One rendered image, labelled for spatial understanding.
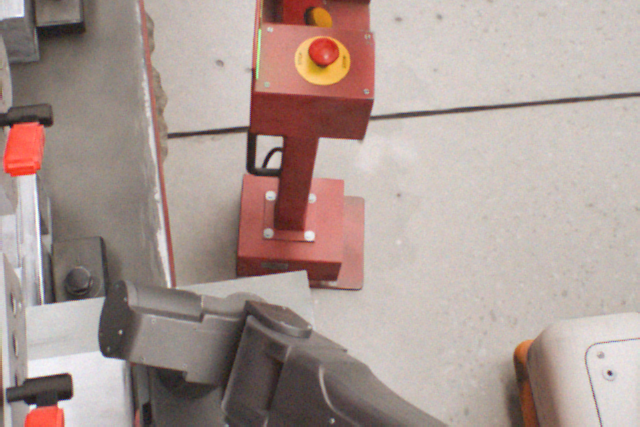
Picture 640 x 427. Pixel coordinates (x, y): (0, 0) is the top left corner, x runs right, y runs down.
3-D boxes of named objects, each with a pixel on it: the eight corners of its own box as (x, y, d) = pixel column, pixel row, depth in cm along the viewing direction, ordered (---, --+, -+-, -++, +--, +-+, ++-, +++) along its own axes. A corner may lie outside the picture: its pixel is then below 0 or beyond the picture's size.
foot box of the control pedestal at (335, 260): (362, 291, 204) (370, 271, 193) (235, 283, 202) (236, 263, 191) (364, 198, 212) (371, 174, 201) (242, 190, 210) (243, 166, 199)
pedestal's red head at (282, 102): (364, 141, 143) (381, 77, 126) (248, 134, 142) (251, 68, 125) (366, 19, 151) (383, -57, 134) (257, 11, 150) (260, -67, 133)
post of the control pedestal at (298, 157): (303, 231, 195) (328, 93, 145) (274, 229, 195) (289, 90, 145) (304, 204, 197) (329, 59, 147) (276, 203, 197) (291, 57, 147)
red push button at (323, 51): (336, 77, 133) (339, 63, 130) (306, 75, 133) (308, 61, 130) (337, 51, 135) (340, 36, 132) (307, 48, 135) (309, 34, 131)
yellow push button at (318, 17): (323, 42, 144) (333, 36, 143) (301, 32, 142) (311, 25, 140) (323, 19, 146) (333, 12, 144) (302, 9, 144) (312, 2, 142)
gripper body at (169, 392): (146, 433, 83) (186, 412, 77) (137, 310, 86) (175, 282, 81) (218, 431, 86) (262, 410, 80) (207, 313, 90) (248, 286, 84)
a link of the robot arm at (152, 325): (286, 448, 72) (321, 331, 71) (132, 433, 66) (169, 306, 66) (223, 383, 83) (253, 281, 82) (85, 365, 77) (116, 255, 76)
